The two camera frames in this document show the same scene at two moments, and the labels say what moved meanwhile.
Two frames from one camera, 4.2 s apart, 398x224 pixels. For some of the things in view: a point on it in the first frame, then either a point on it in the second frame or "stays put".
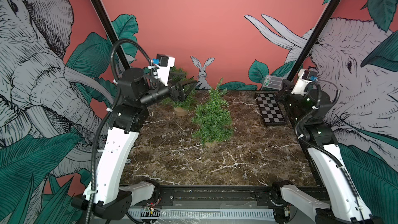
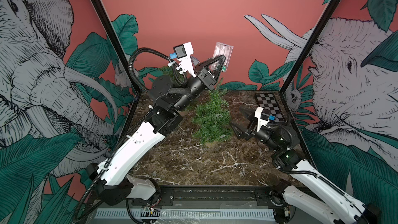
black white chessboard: [270, 108] stays put
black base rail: [218, 196] stays put
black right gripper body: [279, 98] -> [253, 129]
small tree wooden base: [213, 144] stays put
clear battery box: [273, 82] -> [222, 49]
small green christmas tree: [212, 121] stays put
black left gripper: [181, 95] -> [210, 79]
